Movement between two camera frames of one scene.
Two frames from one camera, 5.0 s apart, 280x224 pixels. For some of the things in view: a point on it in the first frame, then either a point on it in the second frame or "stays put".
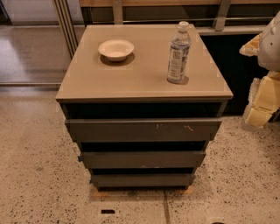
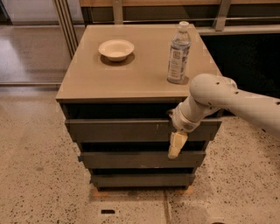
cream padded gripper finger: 263,101 to 183,125
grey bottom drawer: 143,179 stays put
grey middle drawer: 147,159 stays put
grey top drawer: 143,130 stays put
